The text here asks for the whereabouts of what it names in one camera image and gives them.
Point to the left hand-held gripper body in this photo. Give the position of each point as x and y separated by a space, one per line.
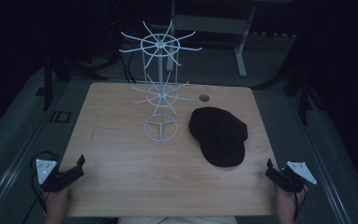
51 182

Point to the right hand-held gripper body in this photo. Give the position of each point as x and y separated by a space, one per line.
292 182

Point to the black cap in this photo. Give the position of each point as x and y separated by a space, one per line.
217 133

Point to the person's left hand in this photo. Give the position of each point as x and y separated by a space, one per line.
57 203

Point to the person's right hand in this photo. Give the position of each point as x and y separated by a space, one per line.
287 205

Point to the black metal stand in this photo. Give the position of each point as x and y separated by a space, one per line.
48 84
304 99

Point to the black floor bracket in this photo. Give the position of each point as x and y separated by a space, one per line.
60 116

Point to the white metal desk frame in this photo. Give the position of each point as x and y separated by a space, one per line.
240 53

